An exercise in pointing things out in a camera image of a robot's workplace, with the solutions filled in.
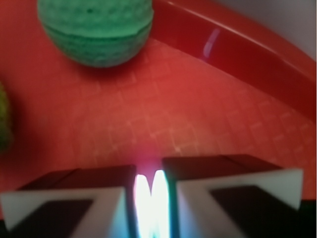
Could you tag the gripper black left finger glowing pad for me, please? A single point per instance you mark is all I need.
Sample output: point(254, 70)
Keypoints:
point(76, 203)

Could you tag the green plush toy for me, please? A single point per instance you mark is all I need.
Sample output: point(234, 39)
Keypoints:
point(6, 134)

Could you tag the green textured ball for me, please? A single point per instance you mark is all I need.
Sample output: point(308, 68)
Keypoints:
point(97, 33)

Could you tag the red plastic tray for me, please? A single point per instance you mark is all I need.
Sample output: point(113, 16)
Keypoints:
point(207, 82)

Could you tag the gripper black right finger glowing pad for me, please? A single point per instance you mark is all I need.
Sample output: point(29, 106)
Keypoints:
point(235, 196)

